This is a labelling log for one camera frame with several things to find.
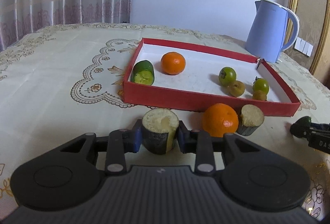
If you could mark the orange mandarin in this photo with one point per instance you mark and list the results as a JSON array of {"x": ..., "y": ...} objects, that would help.
[
  {"x": 219, "y": 119},
  {"x": 172, "y": 63}
]

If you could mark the green tomato in tray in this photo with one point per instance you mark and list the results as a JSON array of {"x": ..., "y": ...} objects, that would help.
[{"x": 226, "y": 76}]

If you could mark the dark green lime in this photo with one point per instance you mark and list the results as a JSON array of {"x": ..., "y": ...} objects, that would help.
[{"x": 304, "y": 121}]

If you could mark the green tomato outside tray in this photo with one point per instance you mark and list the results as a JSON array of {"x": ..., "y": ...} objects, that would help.
[{"x": 260, "y": 84}]

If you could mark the gold wall moulding frame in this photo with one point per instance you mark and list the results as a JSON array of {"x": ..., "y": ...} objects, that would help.
[{"x": 314, "y": 26}]

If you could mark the white wall switch panel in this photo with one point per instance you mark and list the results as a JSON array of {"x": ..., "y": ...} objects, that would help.
[{"x": 304, "y": 47}]

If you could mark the small yellow-brown longan fruit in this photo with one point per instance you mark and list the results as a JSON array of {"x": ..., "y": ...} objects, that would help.
[{"x": 236, "y": 88}]

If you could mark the cut green cucumber piece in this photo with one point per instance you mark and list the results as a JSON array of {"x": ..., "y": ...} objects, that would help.
[{"x": 143, "y": 73}]

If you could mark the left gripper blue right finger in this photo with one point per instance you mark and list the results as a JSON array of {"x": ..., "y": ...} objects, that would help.
[{"x": 197, "y": 142}]

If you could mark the red shallow box tray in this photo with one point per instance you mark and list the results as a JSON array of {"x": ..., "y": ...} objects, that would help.
[{"x": 198, "y": 87}]

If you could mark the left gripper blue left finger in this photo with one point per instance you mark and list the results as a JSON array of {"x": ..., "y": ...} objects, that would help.
[{"x": 120, "y": 142}]

